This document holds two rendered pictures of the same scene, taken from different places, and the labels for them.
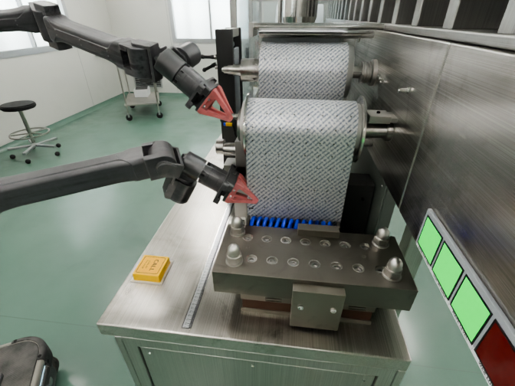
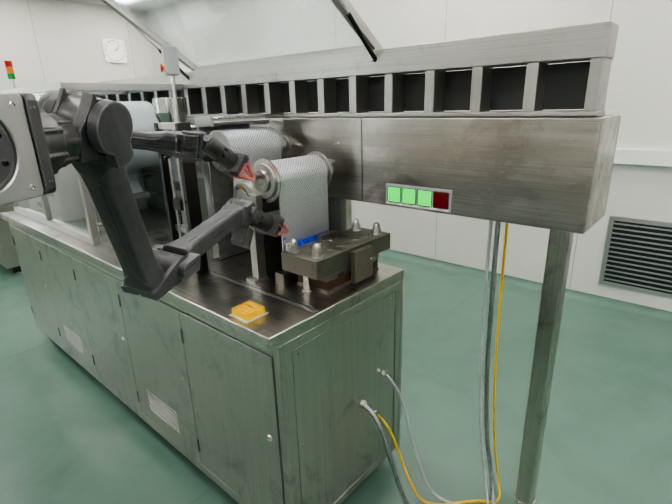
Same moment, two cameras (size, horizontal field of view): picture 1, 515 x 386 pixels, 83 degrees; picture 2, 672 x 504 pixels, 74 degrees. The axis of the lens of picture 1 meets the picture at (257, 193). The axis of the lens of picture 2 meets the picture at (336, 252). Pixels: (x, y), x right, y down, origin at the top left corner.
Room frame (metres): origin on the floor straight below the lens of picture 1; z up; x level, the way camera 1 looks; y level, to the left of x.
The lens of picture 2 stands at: (-0.36, 1.12, 1.49)
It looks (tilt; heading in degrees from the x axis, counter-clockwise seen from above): 18 degrees down; 304
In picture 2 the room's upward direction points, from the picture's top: 2 degrees counter-clockwise
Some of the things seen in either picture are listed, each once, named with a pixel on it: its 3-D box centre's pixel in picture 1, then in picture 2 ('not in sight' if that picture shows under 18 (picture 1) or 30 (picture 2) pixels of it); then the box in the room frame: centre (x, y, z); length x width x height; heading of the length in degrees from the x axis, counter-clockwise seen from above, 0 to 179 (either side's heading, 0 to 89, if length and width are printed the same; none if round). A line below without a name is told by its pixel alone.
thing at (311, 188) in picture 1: (295, 190); (305, 215); (0.59, -0.09, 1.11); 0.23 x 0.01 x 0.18; 83
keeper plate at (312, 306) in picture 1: (316, 308); (362, 263); (0.38, -0.12, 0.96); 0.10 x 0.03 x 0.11; 83
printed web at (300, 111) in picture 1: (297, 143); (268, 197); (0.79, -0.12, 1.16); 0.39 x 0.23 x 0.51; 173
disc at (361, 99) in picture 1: (356, 129); (316, 171); (0.64, -0.23, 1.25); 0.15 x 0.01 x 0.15; 173
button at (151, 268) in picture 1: (152, 268); (248, 310); (0.54, 0.27, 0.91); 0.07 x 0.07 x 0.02; 83
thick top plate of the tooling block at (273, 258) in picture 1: (308, 262); (339, 250); (0.47, -0.12, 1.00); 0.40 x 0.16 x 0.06; 83
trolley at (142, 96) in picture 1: (139, 83); not in sight; (5.12, 1.98, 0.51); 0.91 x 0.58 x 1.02; 17
